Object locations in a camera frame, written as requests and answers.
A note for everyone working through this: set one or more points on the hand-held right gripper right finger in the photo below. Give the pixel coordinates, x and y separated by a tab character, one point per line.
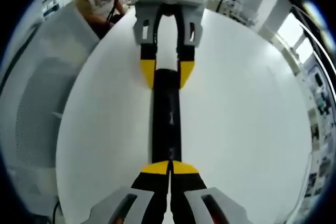
191	197

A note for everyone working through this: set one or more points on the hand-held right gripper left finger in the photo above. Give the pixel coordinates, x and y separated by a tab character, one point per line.
147	197

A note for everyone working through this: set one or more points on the black cylindrical bar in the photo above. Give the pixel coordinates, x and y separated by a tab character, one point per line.
166	119

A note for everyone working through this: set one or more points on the white storage shelf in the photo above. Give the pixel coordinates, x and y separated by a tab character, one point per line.
52	5

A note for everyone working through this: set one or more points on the white perforated chair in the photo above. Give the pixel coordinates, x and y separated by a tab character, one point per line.
39	90

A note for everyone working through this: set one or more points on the cluttered side shelving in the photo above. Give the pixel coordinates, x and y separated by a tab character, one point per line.
320	129

